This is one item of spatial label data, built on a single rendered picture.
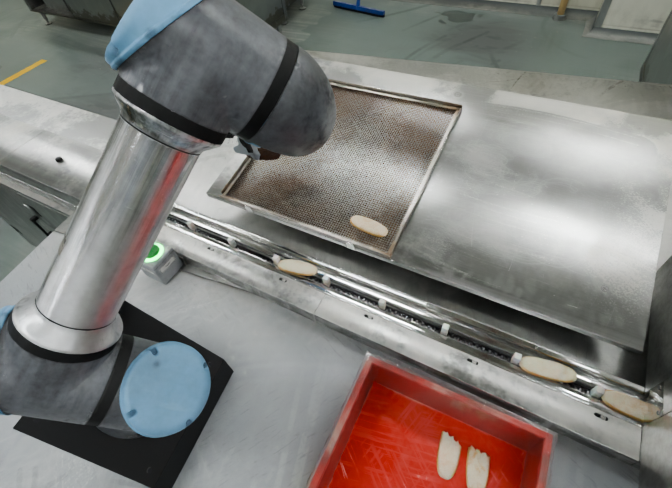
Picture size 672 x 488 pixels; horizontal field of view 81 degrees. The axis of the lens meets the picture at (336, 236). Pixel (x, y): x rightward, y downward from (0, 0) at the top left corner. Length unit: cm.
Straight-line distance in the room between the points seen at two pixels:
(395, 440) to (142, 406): 45
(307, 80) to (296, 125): 5
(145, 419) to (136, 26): 43
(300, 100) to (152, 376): 38
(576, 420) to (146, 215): 75
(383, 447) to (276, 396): 23
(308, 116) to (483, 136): 75
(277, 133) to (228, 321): 61
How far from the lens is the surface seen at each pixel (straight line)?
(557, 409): 85
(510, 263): 92
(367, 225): 94
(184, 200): 127
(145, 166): 44
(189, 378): 59
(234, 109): 42
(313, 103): 43
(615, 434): 87
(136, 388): 57
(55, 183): 139
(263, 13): 380
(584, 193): 106
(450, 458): 81
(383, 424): 82
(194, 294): 103
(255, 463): 84
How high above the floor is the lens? 162
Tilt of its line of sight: 50 degrees down
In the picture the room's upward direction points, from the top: 8 degrees counter-clockwise
